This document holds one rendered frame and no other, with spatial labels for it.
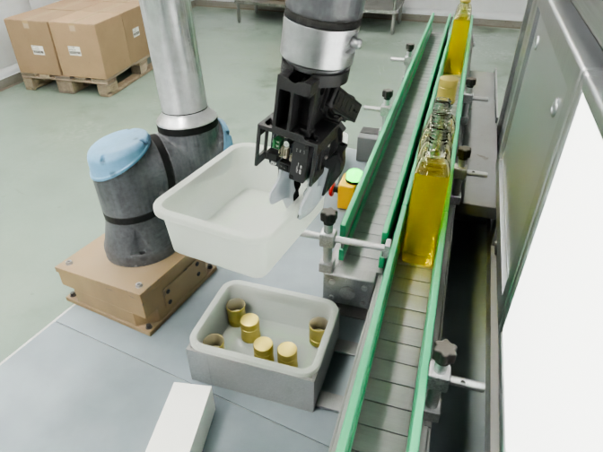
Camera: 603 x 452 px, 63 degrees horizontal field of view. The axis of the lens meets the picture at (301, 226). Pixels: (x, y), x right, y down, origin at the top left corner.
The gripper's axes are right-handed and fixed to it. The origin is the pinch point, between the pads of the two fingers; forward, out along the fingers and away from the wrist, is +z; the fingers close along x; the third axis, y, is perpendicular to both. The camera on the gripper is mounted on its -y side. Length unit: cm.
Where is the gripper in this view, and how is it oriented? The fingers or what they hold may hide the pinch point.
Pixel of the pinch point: (300, 205)
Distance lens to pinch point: 64.9
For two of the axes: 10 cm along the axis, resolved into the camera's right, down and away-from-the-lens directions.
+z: -1.3, 7.7, 6.3
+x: 9.0, 3.6, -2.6
